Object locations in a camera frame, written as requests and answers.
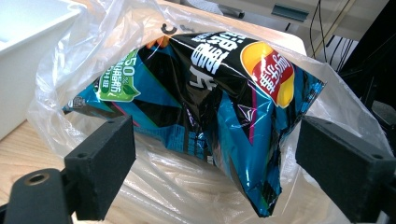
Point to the black metal stand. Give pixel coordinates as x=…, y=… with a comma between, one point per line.
x=370, y=62

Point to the white plastic bin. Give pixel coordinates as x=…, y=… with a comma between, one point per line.
x=21, y=56

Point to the clear plastic bag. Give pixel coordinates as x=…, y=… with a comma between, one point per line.
x=174, y=183

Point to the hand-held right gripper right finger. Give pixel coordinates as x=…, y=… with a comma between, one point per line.
x=345, y=168

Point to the blue and black chips bag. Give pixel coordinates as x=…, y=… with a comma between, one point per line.
x=199, y=102

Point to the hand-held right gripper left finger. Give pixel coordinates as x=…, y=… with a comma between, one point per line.
x=99, y=161

